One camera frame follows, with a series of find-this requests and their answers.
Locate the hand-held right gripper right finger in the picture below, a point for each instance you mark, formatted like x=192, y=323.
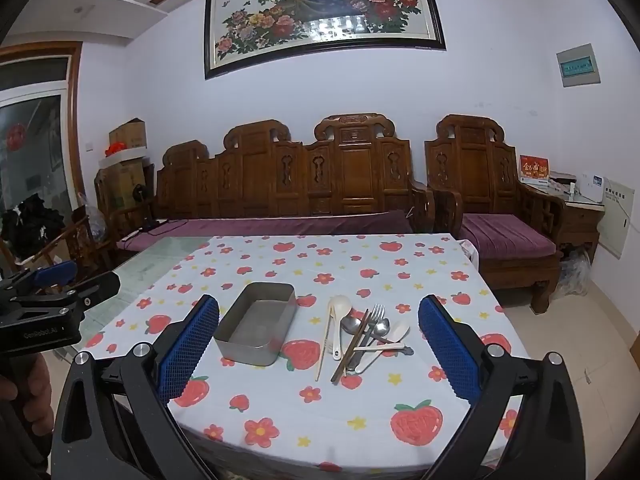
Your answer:
x=447, y=355

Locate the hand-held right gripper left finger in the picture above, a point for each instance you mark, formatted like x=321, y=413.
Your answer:
x=190, y=345

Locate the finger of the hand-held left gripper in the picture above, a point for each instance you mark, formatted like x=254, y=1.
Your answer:
x=55, y=272
x=95, y=287

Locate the cream plastic fork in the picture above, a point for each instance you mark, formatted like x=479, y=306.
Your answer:
x=391, y=346

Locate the rectangular metal box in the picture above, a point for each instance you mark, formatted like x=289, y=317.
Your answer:
x=260, y=322

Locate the brown wooden chopstick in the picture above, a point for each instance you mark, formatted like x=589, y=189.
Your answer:
x=350, y=347
x=356, y=345

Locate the cream soup spoon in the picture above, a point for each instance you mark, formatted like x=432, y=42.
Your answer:
x=341, y=306

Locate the person's left hand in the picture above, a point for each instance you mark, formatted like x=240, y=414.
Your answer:
x=40, y=395

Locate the wooden chair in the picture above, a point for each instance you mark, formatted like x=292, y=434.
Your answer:
x=80, y=242

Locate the cream plastic spoon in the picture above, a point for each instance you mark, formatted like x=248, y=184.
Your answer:
x=400, y=332

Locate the black clothes pile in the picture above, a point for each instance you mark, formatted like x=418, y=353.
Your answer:
x=30, y=225

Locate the clear plastic bag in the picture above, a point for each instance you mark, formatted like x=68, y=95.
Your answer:
x=575, y=272
x=92, y=220

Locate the small metal spoon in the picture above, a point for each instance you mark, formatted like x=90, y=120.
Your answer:
x=383, y=327

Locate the metal fork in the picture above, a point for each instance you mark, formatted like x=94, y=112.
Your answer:
x=377, y=312

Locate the black power strip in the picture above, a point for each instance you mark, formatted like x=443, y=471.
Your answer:
x=150, y=224

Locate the large metal spoon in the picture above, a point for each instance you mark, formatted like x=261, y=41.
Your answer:
x=350, y=326

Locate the black fan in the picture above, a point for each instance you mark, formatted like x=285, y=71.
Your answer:
x=140, y=195

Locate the large cardboard box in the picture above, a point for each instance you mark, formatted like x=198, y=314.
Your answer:
x=122, y=182

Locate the strawberry print tablecloth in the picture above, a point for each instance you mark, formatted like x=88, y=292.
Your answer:
x=350, y=420

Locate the purple armchair cushion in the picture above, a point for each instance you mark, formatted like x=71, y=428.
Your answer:
x=505, y=237

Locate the white flat box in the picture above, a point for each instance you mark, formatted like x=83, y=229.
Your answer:
x=122, y=157

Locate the purple sofa cushion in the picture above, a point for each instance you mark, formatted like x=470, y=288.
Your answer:
x=260, y=227

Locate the orange item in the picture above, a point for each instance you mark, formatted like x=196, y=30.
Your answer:
x=116, y=149

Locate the red door decoration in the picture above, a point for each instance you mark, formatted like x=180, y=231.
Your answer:
x=15, y=136

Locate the wooden framed glass door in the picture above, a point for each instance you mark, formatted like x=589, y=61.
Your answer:
x=40, y=125

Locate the small cardboard box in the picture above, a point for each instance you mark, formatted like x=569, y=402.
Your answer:
x=127, y=135

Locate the wooden side cabinet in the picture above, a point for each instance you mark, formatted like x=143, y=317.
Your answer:
x=580, y=225

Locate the carved wooden armchair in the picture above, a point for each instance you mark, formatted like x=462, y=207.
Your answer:
x=475, y=170

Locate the carved wooden sofa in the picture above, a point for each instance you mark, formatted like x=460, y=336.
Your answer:
x=300, y=175

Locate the red gift box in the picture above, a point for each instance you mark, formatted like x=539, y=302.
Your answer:
x=534, y=167

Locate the white tabletop device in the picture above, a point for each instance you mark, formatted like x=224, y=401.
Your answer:
x=592, y=189

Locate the framed peacock painting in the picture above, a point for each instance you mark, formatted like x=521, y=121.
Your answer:
x=325, y=10

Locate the white wall panel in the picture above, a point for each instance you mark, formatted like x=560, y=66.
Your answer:
x=615, y=220

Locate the wall electrical panel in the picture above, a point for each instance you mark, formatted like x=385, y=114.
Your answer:
x=578, y=66

